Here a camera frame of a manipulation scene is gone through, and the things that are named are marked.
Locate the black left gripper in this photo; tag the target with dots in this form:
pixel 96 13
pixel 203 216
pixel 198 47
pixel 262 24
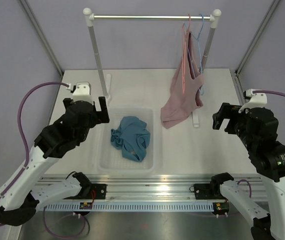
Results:
pixel 97 119

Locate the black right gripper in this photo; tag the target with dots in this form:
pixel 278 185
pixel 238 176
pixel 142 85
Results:
pixel 229 111

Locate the blue tank top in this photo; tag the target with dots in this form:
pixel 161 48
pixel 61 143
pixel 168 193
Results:
pixel 132 138

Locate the pink wire hanger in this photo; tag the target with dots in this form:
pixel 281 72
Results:
pixel 185 33

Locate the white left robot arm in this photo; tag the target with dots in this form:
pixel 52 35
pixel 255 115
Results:
pixel 19 200

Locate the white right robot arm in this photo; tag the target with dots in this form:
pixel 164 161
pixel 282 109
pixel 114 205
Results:
pixel 257 129

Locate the pink tank top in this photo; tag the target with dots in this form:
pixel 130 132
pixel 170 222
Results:
pixel 179 106

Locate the white clothes rack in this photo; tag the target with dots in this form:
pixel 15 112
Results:
pixel 105 79

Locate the translucent white plastic basket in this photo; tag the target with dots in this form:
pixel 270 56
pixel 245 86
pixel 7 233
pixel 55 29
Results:
pixel 110 159

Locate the blue wire hanger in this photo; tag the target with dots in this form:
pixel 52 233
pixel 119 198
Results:
pixel 201 89

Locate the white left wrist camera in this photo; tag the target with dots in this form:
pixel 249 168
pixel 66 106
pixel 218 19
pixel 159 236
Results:
pixel 81 91

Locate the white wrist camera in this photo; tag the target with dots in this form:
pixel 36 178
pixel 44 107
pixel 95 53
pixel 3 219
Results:
pixel 254 100
pixel 81 91

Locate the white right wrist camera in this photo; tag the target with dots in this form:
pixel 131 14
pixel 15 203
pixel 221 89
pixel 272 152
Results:
pixel 254 100

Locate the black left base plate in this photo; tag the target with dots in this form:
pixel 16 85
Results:
pixel 98 191

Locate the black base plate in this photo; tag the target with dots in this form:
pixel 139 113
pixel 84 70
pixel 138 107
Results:
pixel 204 191
pixel 98 191

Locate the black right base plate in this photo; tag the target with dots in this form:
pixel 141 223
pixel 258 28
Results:
pixel 204 191

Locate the aluminium mounting rail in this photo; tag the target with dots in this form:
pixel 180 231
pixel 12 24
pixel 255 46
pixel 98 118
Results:
pixel 155 188

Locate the white slotted cable duct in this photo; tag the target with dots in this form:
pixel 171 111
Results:
pixel 107 206

